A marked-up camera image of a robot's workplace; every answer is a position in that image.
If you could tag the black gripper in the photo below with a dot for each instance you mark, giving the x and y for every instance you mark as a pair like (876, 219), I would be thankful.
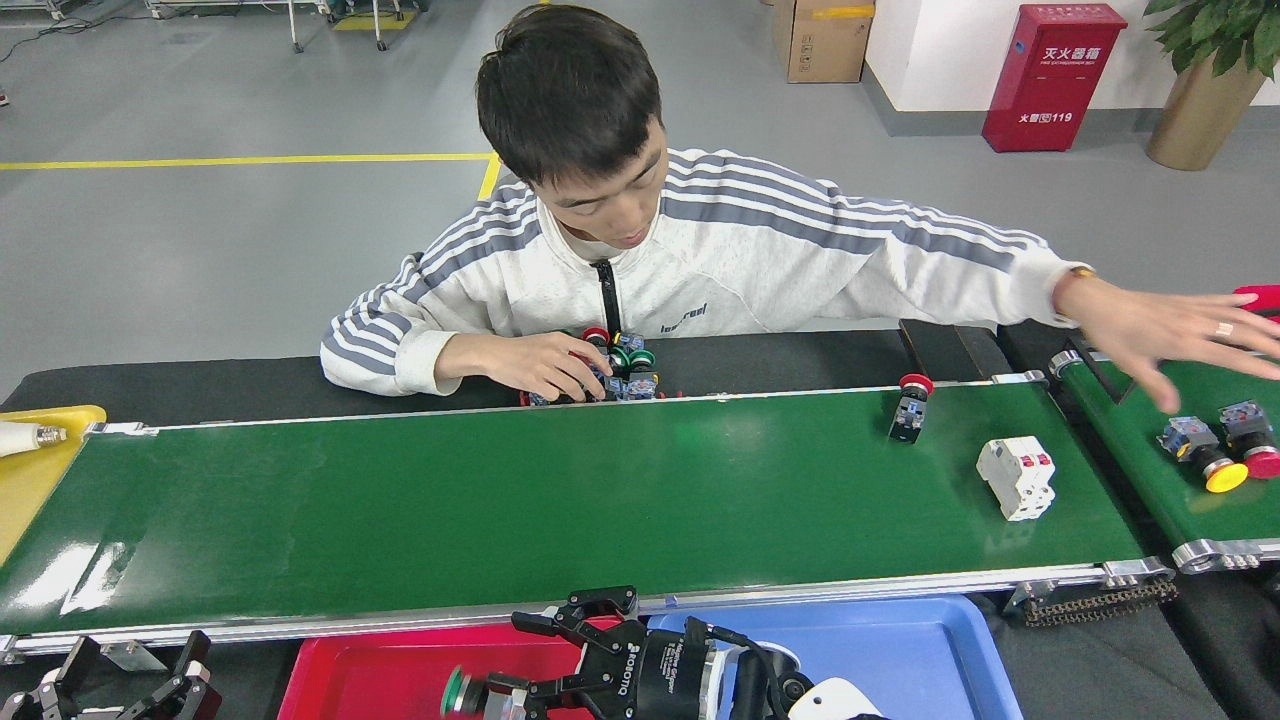
(660, 680)

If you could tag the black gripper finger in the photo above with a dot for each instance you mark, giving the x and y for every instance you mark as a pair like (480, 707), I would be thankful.
(195, 655)
(80, 660)

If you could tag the white circuit breaker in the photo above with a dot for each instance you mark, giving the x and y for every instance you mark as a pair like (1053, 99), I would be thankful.
(1015, 480)

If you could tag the yellow mushroom push button switch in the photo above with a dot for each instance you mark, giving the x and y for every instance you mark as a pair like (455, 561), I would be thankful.
(1225, 475)

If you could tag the long green conveyor belt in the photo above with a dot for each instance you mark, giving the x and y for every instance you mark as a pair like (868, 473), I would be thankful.
(500, 500)

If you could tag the yellow plastic tray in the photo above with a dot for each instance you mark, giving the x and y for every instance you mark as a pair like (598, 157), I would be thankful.
(30, 500)

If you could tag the red plastic tray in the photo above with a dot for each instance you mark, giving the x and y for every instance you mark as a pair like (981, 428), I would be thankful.
(380, 680)

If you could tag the blue plastic tray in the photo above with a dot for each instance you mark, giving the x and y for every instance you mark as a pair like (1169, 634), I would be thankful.
(900, 660)

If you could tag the green feeder conveyor belt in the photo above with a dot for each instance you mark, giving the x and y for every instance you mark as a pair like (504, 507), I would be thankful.
(1240, 520)

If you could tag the person's right hand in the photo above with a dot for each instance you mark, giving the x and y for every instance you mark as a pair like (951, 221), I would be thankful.
(550, 365)

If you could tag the person's left hand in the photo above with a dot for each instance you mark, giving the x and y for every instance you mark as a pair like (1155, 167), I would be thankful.
(1150, 330)

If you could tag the white light bulb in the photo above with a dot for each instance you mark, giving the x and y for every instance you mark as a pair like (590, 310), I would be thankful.
(20, 438)

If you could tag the person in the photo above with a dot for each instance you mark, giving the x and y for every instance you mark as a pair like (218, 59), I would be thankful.
(700, 270)

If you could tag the black flat panel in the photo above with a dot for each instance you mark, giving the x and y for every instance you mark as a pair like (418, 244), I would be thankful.
(945, 350)

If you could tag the black guide bar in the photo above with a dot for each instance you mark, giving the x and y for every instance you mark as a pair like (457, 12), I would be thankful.
(1100, 375)

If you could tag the white wheeled stand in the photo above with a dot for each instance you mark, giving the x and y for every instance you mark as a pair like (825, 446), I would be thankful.
(295, 30)

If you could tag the cardboard box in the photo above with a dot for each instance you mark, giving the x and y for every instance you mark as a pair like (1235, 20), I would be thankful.
(825, 45)

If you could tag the yellow floor plate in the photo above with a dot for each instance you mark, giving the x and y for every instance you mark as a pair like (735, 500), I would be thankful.
(375, 20)

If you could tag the red fire extinguisher cabinet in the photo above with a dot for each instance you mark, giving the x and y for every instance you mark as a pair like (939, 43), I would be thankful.
(1055, 80)

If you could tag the small red bin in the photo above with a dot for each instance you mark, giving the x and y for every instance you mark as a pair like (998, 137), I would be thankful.
(1262, 298)

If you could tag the gold plant pot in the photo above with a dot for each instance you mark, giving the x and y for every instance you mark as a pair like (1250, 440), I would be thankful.
(1200, 125)

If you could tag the green potted plant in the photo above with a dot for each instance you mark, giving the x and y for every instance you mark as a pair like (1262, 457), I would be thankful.
(1225, 30)

